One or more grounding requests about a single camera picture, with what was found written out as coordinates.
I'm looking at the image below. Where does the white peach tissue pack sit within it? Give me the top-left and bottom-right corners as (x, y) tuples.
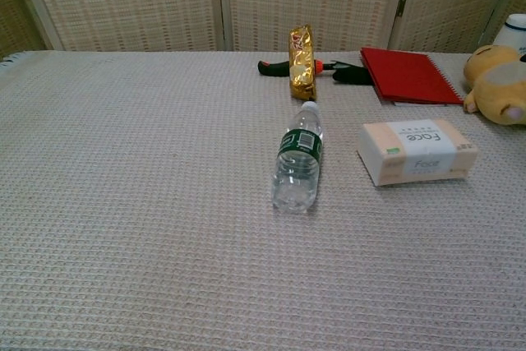
(355, 118), (480, 188)

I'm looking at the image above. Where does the clear green-label water bottle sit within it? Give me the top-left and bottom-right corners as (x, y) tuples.
(270, 100), (325, 215)

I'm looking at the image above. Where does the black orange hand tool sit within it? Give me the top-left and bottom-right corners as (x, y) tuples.
(257, 58), (373, 85)

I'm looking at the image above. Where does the gold foil snack packet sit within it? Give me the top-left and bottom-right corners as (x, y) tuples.
(287, 25), (320, 102)

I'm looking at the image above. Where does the beige woven tablecloth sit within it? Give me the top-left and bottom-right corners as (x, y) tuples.
(0, 49), (526, 351)

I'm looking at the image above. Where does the red spiral notebook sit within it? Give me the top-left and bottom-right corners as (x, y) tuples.
(359, 46), (466, 108)

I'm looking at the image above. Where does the yellow plush toy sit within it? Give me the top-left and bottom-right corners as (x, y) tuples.
(463, 44), (526, 127)

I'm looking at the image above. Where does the white blue-striped container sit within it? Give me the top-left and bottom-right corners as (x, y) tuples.
(491, 13), (526, 57)

